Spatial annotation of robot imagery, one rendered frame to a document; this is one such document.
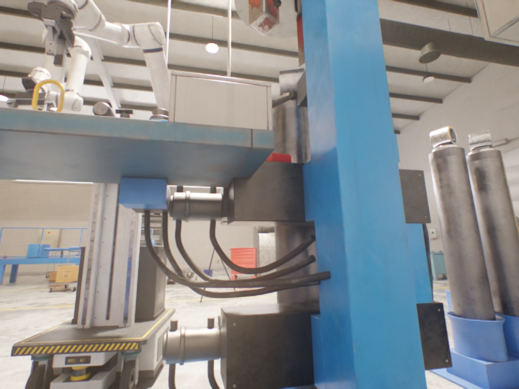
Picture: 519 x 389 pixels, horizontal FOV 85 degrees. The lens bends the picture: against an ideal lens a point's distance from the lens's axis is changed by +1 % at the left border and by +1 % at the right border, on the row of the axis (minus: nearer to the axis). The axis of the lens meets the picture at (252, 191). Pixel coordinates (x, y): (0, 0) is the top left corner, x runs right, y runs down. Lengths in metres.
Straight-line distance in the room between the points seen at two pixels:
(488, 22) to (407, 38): 7.41
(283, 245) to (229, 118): 0.66
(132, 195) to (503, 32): 0.95
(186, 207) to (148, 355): 1.28
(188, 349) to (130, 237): 1.24
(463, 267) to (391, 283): 1.51
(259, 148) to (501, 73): 14.01
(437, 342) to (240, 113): 0.97
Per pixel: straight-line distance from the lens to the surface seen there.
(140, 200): 0.92
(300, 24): 1.86
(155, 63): 1.92
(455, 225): 2.28
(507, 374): 2.40
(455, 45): 9.00
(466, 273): 2.28
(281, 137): 1.26
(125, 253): 2.14
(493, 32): 0.76
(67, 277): 7.57
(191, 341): 1.05
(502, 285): 2.54
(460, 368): 2.40
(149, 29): 1.91
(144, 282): 2.27
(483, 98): 14.64
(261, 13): 1.47
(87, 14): 1.41
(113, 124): 0.66
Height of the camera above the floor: 0.78
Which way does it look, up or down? 12 degrees up
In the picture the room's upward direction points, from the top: 1 degrees counter-clockwise
